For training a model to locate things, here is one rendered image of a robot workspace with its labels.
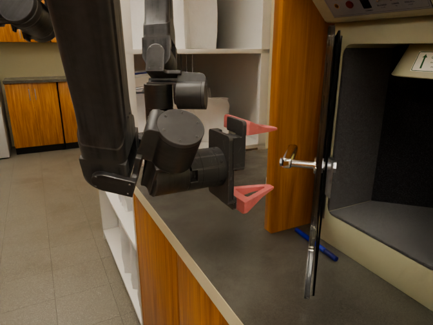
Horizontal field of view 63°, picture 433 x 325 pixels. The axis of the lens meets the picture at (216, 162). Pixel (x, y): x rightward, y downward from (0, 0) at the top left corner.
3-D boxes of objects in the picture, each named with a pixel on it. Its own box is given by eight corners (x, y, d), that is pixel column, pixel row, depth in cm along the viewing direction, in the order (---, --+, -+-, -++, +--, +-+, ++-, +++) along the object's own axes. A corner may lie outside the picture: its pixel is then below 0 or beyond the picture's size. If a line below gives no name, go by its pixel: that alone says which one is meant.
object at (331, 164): (332, 193, 54) (336, 157, 52) (332, 198, 52) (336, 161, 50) (319, 191, 54) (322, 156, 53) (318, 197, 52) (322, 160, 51)
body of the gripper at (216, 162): (241, 135, 49) (191, 140, 46) (239, 203, 52) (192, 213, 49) (219, 127, 55) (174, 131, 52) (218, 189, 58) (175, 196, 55)
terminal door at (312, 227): (317, 218, 82) (334, 33, 70) (308, 305, 54) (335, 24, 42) (313, 218, 82) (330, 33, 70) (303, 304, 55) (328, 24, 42)
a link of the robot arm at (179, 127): (108, 140, 52) (89, 187, 47) (113, 79, 43) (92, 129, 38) (187, 160, 54) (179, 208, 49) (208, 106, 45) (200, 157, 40)
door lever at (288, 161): (318, 158, 60) (319, 142, 59) (316, 176, 51) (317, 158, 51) (286, 155, 62) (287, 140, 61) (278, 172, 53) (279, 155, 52)
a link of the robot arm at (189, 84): (158, 60, 78) (147, 43, 70) (210, 60, 77) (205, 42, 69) (155, 113, 77) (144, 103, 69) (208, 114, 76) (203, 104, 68)
